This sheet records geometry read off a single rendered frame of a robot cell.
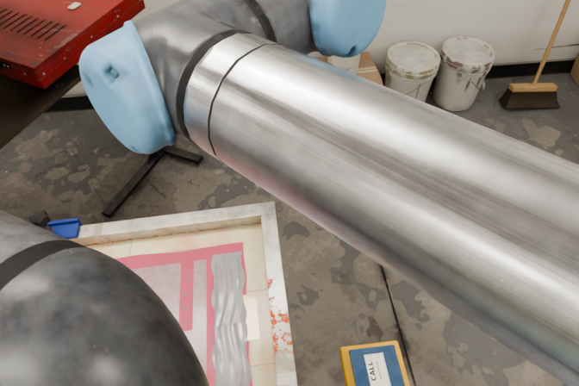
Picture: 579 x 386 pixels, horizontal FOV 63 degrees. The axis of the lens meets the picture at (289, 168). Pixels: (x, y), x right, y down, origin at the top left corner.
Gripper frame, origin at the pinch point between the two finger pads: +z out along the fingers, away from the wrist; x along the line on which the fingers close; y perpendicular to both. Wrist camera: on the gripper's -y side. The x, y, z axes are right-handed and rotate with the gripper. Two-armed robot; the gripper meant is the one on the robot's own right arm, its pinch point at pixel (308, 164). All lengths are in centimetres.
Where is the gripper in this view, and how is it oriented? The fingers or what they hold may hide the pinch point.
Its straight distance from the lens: 66.4
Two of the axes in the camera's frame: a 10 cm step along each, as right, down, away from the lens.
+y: 1.2, 7.4, -6.7
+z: 2.9, 6.1, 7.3
